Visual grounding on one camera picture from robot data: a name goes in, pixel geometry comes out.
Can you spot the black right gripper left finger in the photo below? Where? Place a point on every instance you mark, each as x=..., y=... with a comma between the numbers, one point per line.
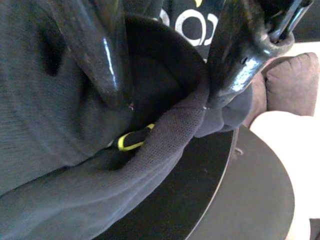
x=100, y=50

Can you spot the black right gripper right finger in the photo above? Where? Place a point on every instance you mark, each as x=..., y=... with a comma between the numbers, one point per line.
x=235, y=50

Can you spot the black t-shirt with green print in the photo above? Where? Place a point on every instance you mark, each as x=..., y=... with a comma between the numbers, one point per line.
x=50, y=125

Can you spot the grey fabric sofa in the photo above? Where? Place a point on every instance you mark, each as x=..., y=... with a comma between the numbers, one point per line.
x=290, y=85

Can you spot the black round side table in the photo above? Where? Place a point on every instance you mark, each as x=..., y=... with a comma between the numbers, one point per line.
x=225, y=187

